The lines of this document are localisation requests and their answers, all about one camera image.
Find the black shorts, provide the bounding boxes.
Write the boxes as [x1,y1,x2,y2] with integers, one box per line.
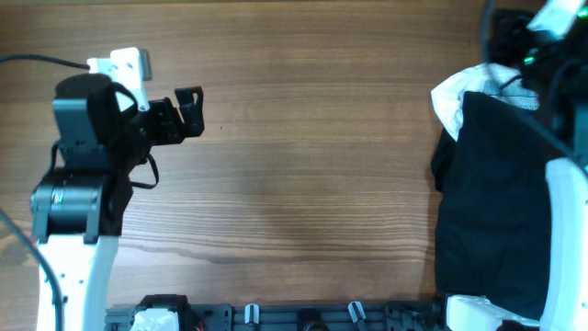
[431,92,551,319]

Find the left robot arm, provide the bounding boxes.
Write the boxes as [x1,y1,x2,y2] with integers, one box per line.
[30,74,204,330]

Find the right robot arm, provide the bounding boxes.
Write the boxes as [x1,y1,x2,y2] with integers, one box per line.
[446,1,587,330]

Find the white t-shirt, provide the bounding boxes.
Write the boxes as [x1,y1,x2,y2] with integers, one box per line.
[430,62,539,142]

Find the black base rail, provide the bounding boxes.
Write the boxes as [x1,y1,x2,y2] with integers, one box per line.
[105,294,448,331]

